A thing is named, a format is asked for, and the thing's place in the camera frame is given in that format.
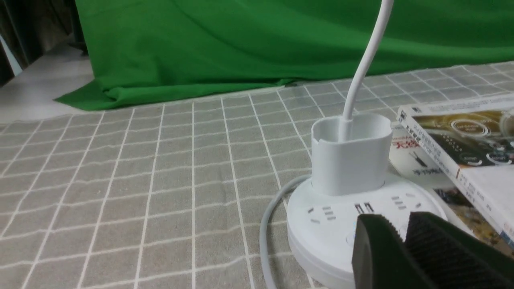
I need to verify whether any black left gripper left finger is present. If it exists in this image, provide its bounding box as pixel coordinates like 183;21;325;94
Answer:
352;214;437;289

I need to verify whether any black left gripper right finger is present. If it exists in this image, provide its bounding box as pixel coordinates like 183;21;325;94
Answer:
404;212;513;289

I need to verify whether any white desk lamp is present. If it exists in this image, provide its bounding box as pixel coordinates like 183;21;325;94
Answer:
277;0;447;289

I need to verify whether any middle book in stack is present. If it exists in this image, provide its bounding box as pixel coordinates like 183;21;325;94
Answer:
455;181;513;250

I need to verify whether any self-driving book top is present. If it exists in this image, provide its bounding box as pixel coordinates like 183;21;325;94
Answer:
397;94;514;239

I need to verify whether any grey checked tablecloth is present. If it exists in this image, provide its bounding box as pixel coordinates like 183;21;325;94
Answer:
0;61;514;289

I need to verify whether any green backdrop cloth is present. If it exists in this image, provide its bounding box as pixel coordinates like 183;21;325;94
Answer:
56;0;514;110

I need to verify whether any white lamp power cord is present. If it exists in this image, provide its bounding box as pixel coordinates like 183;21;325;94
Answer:
259;173;313;289

